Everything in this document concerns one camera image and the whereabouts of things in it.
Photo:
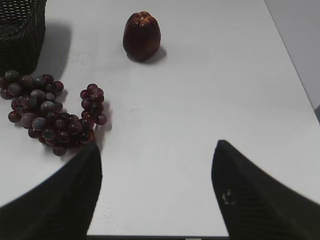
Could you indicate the dark red apple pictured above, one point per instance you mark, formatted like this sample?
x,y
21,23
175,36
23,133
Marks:
x,y
141,36

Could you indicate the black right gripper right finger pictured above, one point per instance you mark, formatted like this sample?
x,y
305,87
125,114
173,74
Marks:
x,y
254,205

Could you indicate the red grape bunch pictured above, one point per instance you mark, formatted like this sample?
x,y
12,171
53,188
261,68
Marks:
x,y
34,105

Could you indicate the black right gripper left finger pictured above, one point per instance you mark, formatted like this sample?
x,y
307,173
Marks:
x,y
61,207

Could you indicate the black wicker basket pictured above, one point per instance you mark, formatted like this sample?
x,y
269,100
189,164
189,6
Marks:
x,y
22,32

